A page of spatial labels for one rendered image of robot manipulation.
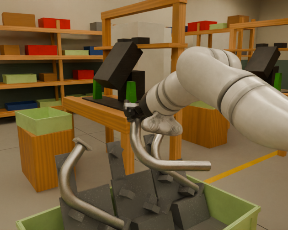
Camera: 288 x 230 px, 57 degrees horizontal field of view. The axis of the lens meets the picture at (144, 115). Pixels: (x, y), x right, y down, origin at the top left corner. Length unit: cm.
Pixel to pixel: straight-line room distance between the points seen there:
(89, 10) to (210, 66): 722
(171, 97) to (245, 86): 18
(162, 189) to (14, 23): 571
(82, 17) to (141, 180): 673
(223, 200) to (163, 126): 53
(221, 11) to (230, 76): 1070
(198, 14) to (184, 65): 970
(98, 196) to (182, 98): 46
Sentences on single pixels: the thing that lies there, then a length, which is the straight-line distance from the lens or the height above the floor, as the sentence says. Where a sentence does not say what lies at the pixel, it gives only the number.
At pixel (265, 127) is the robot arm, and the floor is 135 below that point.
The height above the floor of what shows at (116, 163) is 109.
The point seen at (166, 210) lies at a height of 94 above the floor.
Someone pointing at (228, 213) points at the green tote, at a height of 89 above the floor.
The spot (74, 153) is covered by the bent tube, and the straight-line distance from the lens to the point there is 76.
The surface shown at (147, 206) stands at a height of 95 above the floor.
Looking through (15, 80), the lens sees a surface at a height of 92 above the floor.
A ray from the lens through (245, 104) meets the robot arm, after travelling 34.
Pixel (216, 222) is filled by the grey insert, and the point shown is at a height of 85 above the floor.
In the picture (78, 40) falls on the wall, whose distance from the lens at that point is 734.
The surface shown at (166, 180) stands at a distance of 94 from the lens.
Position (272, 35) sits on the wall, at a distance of 1276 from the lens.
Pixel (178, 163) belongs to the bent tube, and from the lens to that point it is 74.
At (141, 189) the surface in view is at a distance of 92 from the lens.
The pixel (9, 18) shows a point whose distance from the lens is 638.
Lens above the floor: 143
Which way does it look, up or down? 13 degrees down
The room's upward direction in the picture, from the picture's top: straight up
